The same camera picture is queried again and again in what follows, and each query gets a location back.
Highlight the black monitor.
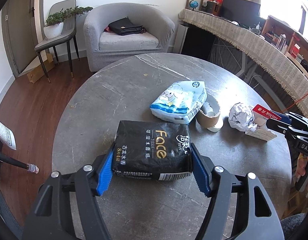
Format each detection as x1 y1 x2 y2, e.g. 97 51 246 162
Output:
220 0 260 27

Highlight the small blue globe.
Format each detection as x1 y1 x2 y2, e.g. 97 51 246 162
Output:
189 0 199 10

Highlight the grey door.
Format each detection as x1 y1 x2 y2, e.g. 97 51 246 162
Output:
2 0 38 77

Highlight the red white small box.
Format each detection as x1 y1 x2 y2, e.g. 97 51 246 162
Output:
245 104 281 141

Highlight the grey dining chair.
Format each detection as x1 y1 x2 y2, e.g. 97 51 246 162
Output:
34 0 81 84

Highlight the round grey marble table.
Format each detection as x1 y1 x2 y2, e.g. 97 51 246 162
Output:
52 53 291 239

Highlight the grey armchair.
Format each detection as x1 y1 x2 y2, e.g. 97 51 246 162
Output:
83 3 175 72

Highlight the blue white tissue pack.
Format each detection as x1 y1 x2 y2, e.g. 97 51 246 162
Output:
150 81 207 125

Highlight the beige fringed desk cloth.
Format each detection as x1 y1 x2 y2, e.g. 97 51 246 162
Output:
178 9 308 118

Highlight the black handbag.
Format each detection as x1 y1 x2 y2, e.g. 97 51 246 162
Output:
108 17 146 36

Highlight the crumpled white paper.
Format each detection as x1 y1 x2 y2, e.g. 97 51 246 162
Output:
228 103 258 133

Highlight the white patterned tablecloth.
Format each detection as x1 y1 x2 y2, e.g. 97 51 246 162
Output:
0 122 16 150

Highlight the black Face tissue pack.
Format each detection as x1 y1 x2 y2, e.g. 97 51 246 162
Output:
112 120 193 181

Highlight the potted green plant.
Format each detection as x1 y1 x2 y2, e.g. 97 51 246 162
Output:
43 6 93 40

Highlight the flat cardboard box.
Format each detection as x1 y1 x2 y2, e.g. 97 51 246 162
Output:
27 53 55 83

